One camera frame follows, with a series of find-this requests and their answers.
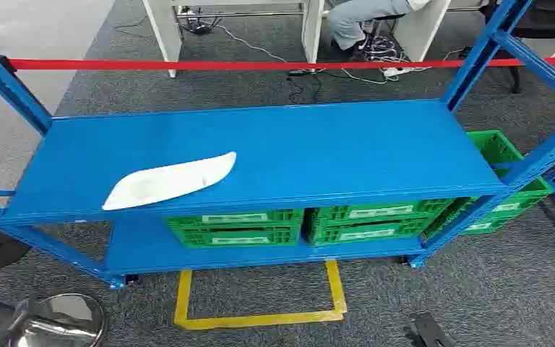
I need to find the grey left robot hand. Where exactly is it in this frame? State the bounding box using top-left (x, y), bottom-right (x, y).
top-left (0, 296), bottom-right (37, 347)

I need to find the yellow floor tape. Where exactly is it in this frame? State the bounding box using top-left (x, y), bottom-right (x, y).
top-left (173, 260), bottom-right (348, 332)

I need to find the green folded plastic crate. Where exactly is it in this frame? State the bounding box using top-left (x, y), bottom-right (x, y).
top-left (449, 129), bottom-right (555, 219)
top-left (173, 225), bottom-right (304, 249)
top-left (165, 208), bottom-right (305, 229)
top-left (421, 205), bottom-right (523, 238)
top-left (305, 218), bottom-right (433, 247)
top-left (311, 198), bottom-right (457, 224)

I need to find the red barrier tape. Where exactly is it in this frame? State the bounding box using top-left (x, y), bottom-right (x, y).
top-left (0, 55), bottom-right (555, 104)

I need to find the white desk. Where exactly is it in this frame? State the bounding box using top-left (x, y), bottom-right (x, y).
top-left (142, 0), bottom-right (452, 79)

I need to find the person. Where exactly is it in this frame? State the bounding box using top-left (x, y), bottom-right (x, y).
top-left (327, 0), bottom-right (433, 61)

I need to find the white power strip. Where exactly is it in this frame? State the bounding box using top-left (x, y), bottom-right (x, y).
top-left (382, 66), bottom-right (416, 79)

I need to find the black office chair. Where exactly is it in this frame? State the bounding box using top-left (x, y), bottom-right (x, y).
top-left (458, 0), bottom-right (555, 95)

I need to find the white cable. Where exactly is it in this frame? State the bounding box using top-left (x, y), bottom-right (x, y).
top-left (214, 22), bottom-right (289, 64)

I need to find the black cable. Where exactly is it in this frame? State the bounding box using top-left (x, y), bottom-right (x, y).
top-left (285, 69), bottom-right (325, 105)

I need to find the tangled cable bundle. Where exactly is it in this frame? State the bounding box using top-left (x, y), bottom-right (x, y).
top-left (361, 32), bottom-right (405, 64)

